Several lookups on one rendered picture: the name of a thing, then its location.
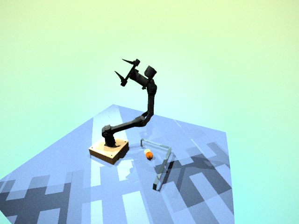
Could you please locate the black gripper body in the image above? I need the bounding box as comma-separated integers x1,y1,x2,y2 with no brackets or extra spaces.
121,59,142,87

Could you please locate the orange ball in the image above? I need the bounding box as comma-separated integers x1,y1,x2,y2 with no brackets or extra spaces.
146,152,153,159

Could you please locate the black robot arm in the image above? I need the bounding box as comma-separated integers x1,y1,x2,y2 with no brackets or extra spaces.
101,66,157,147

